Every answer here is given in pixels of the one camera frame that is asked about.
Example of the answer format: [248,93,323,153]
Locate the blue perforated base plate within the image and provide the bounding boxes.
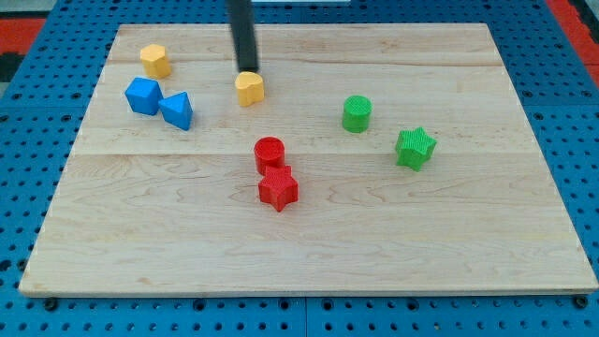
[1,1,598,336]

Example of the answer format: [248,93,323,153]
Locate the green cylinder block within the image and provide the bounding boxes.
[342,95,373,133]

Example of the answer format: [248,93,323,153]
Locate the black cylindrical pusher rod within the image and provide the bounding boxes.
[226,0,259,72]

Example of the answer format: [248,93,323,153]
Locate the red cylinder block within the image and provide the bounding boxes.
[254,137,285,176]

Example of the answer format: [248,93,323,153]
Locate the green star block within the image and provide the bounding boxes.
[395,127,437,171]

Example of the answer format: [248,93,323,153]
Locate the red star block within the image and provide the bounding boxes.
[258,166,299,212]

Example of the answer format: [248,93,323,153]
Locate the light wooden board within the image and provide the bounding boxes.
[20,23,598,298]

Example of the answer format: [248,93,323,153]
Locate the yellow hexagon block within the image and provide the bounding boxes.
[139,44,172,79]

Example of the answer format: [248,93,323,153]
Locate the blue triangle block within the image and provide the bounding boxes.
[158,92,193,131]

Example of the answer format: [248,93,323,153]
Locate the blue cube block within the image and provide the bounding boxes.
[124,77,163,115]

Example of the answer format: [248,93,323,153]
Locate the yellow heart block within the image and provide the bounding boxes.
[235,71,265,107]

